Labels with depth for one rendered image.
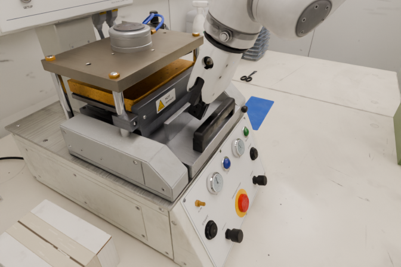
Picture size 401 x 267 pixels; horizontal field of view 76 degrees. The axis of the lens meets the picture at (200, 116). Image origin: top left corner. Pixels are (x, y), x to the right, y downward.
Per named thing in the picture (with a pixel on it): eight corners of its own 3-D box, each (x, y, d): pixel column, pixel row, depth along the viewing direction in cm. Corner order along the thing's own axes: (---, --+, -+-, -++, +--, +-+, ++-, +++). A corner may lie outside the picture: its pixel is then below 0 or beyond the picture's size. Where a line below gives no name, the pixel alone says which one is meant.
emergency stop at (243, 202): (238, 215, 57) (233, 202, 56) (244, 202, 60) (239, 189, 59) (244, 216, 57) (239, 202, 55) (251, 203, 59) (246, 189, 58)
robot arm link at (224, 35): (248, 40, 34) (239, 59, 36) (267, 25, 40) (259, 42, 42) (196, 12, 36) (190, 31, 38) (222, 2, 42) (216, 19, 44)
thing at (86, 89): (72, 98, 52) (57, 52, 46) (142, 62, 68) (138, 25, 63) (138, 121, 45) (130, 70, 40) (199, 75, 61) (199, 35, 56)
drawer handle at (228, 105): (192, 149, 46) (191, 132, 44) (226, 111, 57) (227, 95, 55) (202, 153, 45) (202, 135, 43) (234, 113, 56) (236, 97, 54)
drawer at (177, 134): (77, 132, 56) (67, 102, 52) (141, 92, 72) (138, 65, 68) (192, 182, 45) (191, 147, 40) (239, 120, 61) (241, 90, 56)
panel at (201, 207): (218, 275, 48) (179, 201, 42) (265, 173, 70) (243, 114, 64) (227, 278, 47) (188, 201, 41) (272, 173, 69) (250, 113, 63)
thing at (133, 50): (36, 96, 52) (9, 32, 45) (136, 52, 75) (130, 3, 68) (126, 131, 42) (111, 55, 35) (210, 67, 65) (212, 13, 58)
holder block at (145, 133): (82, 118, 54) (78, 108, 53) (142, 82, 69) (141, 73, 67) (142, 142, 48) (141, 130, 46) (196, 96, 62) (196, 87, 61)
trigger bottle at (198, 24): (191, 49, 143) (190, 2, 130) (194, 45, 150) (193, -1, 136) (206, 50, 142) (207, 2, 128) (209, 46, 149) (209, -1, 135)
